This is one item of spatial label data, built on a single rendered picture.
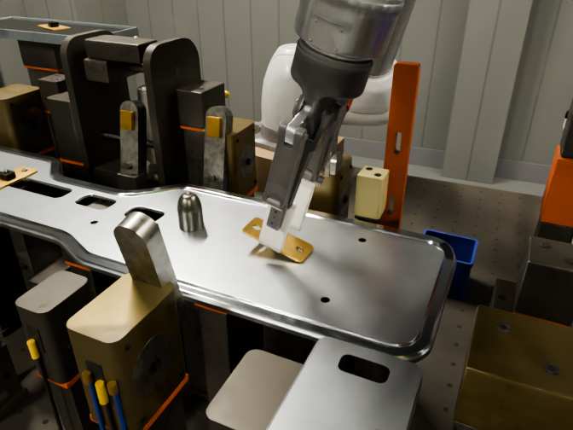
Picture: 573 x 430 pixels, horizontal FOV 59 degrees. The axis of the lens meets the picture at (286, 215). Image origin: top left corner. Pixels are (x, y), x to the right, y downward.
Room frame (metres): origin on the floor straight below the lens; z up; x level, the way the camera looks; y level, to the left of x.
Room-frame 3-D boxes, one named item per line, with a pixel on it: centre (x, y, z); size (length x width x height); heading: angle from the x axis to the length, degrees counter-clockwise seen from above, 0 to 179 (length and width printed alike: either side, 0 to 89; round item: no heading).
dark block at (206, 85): (0.82, 0.14, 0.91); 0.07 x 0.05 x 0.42; 155
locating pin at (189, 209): (0.57, 0.13, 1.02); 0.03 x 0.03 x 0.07
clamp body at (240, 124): (0.78, 0.09, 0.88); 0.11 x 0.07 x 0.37; 155
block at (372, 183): (0.60, -0.11, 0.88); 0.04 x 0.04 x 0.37; 65
